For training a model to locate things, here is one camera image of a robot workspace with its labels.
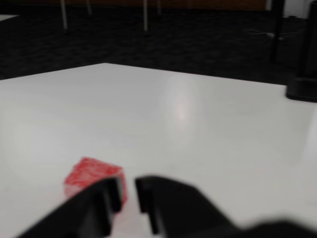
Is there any white metal table leg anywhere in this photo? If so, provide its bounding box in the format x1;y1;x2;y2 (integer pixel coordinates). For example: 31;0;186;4
142;0;150;32
60;0;69;31

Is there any red foam cube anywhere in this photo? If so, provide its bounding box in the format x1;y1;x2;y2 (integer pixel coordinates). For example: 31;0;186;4
62;156;129;207

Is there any black vertical pole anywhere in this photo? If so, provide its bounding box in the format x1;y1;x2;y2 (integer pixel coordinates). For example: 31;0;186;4
269;0;286;63

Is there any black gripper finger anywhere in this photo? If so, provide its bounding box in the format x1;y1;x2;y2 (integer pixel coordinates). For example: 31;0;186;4
17;177;124;238
134;175;239;238

